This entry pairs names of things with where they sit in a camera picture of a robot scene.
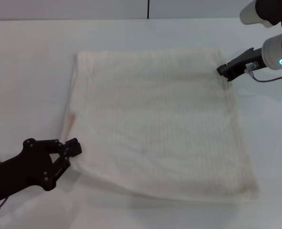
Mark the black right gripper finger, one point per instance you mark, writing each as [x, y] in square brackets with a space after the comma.
[226, 69]
[221, 71]

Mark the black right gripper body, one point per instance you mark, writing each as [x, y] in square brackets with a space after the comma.
[245, 62]

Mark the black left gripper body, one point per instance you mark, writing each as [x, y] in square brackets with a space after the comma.
[26, 169]

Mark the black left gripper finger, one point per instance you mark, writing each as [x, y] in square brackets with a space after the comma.
[76, 150]
[72, 143]

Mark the white ribbed towel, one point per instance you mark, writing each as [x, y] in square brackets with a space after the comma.
[159, 124]

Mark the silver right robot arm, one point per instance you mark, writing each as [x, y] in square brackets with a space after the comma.
[276, 52]

